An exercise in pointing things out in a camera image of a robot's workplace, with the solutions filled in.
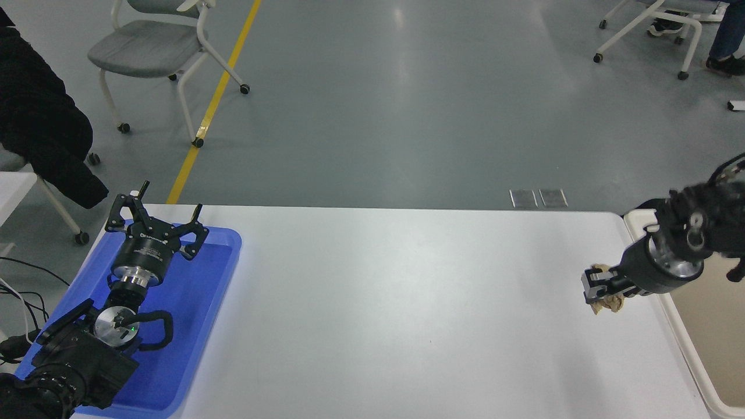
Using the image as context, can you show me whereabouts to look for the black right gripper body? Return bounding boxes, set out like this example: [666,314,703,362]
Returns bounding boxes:
[617,239,704,297]

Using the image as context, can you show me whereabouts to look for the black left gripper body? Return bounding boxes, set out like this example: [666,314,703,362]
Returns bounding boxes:
[113,223,182,275]

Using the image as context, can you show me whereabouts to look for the tan paper ball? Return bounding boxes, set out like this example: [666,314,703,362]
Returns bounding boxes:
[588,263,625,315]

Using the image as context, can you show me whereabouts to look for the blue plastic tray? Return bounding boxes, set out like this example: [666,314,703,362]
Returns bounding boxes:
[15,224,242,418]

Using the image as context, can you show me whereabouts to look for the white leg castor chair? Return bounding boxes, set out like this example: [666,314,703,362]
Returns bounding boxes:
[0,148,102,245]

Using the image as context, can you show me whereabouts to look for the large pale bin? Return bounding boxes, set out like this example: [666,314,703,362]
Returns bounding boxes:
[623,209,745,419]

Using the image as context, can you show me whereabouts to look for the small white side table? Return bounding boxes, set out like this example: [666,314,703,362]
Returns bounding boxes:
[0,172,38,225]

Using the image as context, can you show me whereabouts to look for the person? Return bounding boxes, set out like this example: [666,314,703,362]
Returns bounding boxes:
[647,0,745,76]

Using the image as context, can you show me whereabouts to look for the black and white cables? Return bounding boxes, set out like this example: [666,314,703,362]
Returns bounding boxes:
[0,256,70,373]

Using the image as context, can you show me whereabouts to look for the grey seat white frame chair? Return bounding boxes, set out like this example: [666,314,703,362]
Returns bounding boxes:
[87,0,251,148]

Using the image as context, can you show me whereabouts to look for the white frame castor chair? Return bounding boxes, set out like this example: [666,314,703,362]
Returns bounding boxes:
[593,0,728,80]

